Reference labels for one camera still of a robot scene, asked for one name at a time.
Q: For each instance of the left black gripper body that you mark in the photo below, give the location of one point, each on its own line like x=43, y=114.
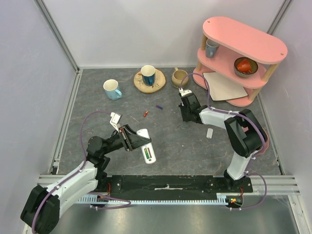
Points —
x=124, y=139

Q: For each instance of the green battery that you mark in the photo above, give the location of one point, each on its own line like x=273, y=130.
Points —
x=146, y=150

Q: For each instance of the white remote control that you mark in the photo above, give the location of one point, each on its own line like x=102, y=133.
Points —
x=144, y=133

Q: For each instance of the white battery cover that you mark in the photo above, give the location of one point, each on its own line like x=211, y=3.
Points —
x=209, y=133

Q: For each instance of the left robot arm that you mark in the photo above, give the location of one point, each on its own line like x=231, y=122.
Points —
x=45, y=205

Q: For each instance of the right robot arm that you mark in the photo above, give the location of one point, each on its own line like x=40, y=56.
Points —
x=246, y=135

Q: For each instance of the light blue mug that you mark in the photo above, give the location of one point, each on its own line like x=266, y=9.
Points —
x=112, y=90

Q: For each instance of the beige floral plate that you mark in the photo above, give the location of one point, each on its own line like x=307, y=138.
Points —
x=159, y=82

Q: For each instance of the dark blue mug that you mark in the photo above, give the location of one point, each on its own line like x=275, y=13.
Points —
x=148, y=73

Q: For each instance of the beige ceramic mug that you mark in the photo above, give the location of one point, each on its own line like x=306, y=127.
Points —
x=177, y=77

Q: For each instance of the white square board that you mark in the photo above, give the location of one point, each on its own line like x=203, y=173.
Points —
x=222, y=88

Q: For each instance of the grey-blue mug on shelf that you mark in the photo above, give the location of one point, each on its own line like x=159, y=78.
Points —
x=211, y=48

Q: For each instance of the orange cup in bowl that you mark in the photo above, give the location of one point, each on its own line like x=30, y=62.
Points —
x=243, y=65

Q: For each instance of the grey patterned bowl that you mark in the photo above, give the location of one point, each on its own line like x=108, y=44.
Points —
x=254, y=66

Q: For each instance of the pink three-tier shelf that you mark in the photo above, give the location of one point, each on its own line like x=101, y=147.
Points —
x=239, y=40

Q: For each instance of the pink dotted plate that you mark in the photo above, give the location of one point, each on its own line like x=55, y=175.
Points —
x=266, y=142

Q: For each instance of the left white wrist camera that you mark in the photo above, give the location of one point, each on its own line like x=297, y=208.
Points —
x=114, y=121

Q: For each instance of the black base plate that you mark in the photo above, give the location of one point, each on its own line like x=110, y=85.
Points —
x=135, y=187

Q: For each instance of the grey cable duct rail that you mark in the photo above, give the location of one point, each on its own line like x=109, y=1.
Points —
x=96, y=200

